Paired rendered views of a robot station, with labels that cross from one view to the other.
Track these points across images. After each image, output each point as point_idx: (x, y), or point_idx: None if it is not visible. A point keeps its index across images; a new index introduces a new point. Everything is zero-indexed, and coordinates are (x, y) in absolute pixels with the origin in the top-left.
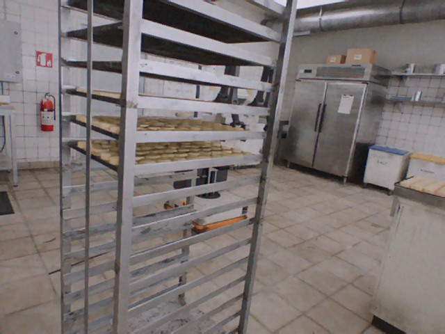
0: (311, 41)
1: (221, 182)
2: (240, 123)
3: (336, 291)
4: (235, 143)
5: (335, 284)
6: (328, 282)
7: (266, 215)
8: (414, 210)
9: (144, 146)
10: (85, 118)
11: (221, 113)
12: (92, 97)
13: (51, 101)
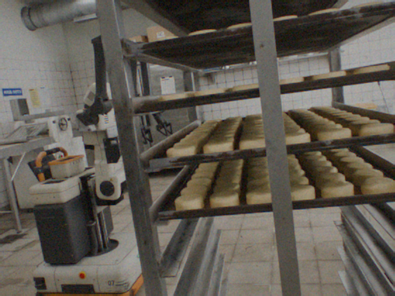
0: (91, 27)
1: None
2: (146, 128)
3: (318, 274)
4: (122, 161)
5: (310, 268)
6: (303, 270)
7: (167, 239)
8: (380, 152)
9: (254, 169)
10: (217, 146)
11: (99, 125)
12: (280, 91)
13: None
